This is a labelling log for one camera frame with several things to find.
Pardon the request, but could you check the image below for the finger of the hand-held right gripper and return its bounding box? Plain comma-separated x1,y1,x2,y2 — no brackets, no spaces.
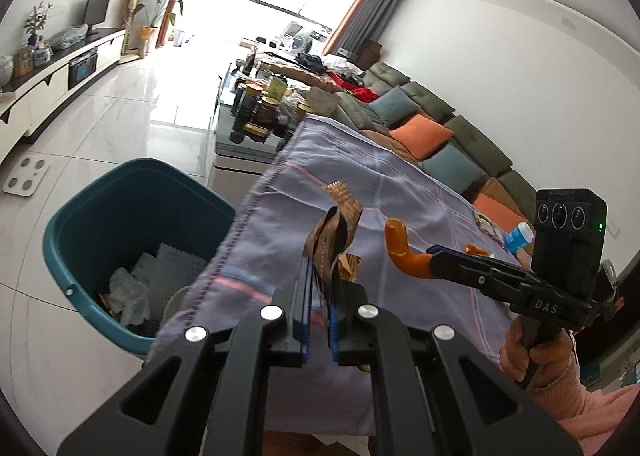
426,245,532,284
431,258,532,298

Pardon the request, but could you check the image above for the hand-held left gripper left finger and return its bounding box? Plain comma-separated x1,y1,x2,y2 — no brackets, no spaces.
55,256,315,456

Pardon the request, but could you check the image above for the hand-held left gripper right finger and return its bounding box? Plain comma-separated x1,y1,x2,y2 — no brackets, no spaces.
327,276,586,456

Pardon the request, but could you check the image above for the curled orange peel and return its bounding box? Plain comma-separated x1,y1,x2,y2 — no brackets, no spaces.
384,218,436,282

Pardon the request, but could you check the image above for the brown foil wrapper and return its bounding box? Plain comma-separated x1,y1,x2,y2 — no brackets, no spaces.
304,180,364,302

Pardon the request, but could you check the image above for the teal plastic bin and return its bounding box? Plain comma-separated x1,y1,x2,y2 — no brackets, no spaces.
42,158,238,357

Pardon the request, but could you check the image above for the person's right hand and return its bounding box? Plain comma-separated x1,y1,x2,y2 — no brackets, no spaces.
497,313,580,389

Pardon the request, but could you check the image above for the printed paper scrap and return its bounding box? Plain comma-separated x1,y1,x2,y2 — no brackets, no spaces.
475,213,506,237

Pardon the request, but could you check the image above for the blue and white bottle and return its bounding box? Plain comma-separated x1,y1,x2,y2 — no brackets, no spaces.
502,222,535,254

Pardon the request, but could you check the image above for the orange throw cushion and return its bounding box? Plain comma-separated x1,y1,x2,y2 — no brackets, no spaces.
389,115,453,160
472,191,531,237

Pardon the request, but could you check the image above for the blue throw cushion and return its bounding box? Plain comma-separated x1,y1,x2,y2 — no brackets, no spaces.
370,87,421,126
420,143,486,197

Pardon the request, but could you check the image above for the purple striped tablecloth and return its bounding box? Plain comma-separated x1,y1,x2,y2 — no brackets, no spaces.
145,116,538,437

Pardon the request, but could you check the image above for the white foam mesh sleeve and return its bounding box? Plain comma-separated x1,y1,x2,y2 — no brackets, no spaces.
132,242,210,302

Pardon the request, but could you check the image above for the olive green sofa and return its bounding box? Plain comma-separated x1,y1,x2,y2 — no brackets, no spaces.
320,61,538,232

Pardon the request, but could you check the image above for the crumpled white tissue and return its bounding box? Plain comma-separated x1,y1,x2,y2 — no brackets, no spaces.
107,266,151,327

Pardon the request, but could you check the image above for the glass top coffee table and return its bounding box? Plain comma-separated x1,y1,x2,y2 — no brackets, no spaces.
207,61,301,197

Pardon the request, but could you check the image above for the red cloth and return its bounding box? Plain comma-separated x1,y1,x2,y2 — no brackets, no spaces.
330,73,381,104

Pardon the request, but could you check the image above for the cluster of dark glass jars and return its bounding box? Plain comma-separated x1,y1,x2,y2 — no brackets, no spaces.
231,81,313,143

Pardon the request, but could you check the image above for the brown cardboard box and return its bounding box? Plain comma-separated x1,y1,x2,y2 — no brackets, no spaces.
357,38,383,69

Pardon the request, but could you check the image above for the brown blanket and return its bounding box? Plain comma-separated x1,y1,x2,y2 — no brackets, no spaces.
255,52,351,97

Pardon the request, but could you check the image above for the grey and orange curtain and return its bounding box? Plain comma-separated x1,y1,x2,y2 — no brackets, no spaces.
327,0,406,57

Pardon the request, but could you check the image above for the white chair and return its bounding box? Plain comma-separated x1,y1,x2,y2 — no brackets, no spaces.
280,21,303,49

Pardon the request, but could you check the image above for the white bathroom scale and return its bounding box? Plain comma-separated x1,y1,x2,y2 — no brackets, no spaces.
2,156,51,197

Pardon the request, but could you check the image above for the tall plant in yellow pot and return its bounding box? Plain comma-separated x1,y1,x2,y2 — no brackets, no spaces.
131,0,187,57

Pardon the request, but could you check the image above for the dark glass-front appliance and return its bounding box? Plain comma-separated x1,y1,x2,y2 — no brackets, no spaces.
67,52,98,87

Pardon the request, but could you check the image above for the white tv cabinet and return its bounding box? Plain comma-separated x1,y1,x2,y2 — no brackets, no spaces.
0,28,128,164

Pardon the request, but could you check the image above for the plastic wrapped bundle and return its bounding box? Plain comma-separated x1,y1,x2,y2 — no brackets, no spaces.
50,25,90,49

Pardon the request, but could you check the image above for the black monitor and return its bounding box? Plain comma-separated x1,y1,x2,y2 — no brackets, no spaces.
82,0,112,27

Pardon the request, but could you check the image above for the bonsai in blue vase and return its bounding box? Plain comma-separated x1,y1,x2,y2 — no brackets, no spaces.
22,2,53,44

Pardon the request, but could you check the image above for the wooden picture frame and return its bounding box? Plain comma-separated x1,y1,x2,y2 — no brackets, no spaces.
12,47,35,78

